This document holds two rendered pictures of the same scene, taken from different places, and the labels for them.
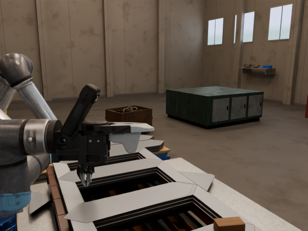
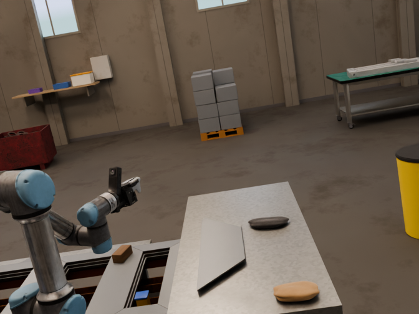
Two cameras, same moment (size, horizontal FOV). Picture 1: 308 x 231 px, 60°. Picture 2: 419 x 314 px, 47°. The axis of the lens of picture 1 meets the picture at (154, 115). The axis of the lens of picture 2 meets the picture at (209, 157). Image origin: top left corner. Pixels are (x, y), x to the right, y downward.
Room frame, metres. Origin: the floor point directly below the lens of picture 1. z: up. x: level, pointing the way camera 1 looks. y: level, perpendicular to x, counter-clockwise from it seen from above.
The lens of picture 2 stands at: (-0.66, 1.50, 2.00)
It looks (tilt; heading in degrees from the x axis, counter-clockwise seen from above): 15 degrees down; 300
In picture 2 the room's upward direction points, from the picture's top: 10 degrees counter-clockwise
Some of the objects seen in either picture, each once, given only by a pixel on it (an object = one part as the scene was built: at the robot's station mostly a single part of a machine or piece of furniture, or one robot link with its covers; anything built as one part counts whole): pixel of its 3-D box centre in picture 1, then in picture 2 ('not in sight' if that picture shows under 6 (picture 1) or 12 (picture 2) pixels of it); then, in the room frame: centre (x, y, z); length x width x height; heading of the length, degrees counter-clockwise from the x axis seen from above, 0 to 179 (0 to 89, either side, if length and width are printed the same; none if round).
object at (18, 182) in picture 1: (13, 179); (96, 237); (0.55, 0.31, 1.34); 0.11 x 0.08 x 0.11; 2
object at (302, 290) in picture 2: not in sight; (295, 291); (-0.12, 0.11, 1.07); 0.16 x 0.10 x 0.04; 17
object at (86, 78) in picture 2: not in sight; (82, 78); (6.64, -6.42, 1.40); 0.43 x 0.35 x 0.24; 28
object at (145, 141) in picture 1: (121, 146); not in sight; (2.35, 0.30, 0.82); 0.80 x 0.40 x 0.06; 116
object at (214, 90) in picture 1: (212, 104); not in sight; (7.32, -1.63, 0.40); 1.97 x 1.80 x 0.80; 121
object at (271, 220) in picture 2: not in sight; (268, 222); (0.19, -0.44, 1.07); 0.20 x 0.10 x 0.03; 15
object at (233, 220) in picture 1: (228, 226); (122, 253); (1.03, -0.32, 0.89); 0.12 x 0.06 x 0.05; 99
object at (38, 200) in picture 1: (39, 199); not in sight; (1.60, 0.75, 0.70); 0.39 x 0.12 x 0.04; 26
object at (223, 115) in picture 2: not in sight; (217, 101); (3.65, -6.70, 0.59); 1.19 x 0.80 x 1.19; 117
